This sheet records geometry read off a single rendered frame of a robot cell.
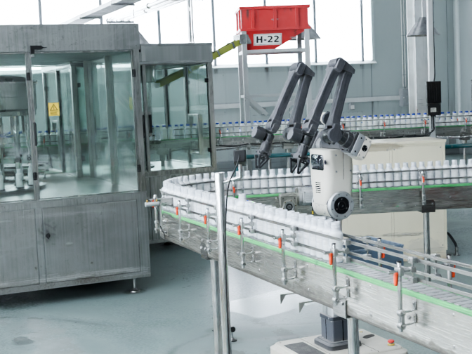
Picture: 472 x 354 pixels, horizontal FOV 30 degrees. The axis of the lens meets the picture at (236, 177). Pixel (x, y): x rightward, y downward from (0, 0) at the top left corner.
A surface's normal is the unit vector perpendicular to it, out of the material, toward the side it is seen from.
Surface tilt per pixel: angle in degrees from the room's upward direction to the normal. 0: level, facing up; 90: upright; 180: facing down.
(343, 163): 90
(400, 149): 90
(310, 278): 90
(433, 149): 90
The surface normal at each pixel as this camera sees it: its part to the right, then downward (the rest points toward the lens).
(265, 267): -0.92, 0.07
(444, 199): 0.10, 0.09
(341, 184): 0.40, 0.25
